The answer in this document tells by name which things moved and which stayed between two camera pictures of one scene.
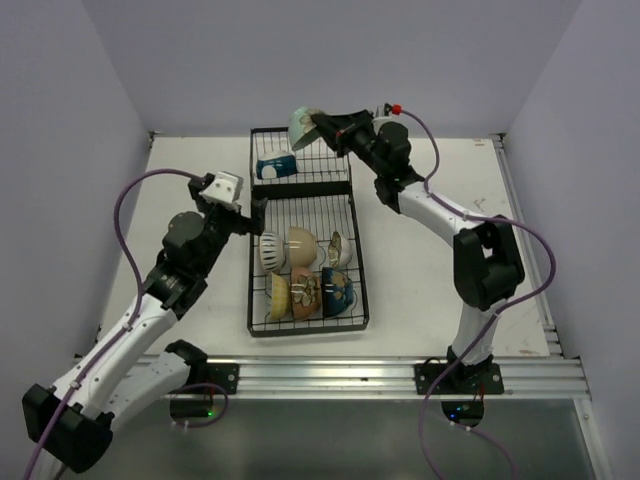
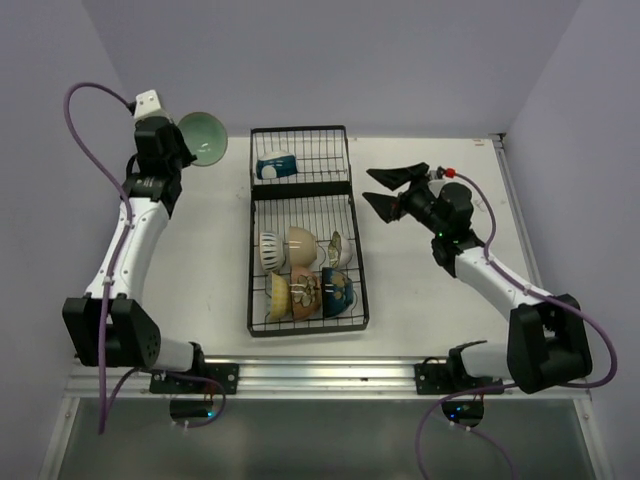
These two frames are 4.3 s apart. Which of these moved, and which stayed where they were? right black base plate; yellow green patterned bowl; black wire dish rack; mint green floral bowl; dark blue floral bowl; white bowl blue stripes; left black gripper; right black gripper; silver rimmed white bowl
Moved: right black gripper; mint green floral bowl; left black gripper
Stayed: black wire dish rack; dark blue floral bowl; right black base plate; silver rimmed white bowl; white bowl blue stripes; yellow green patterned bowl
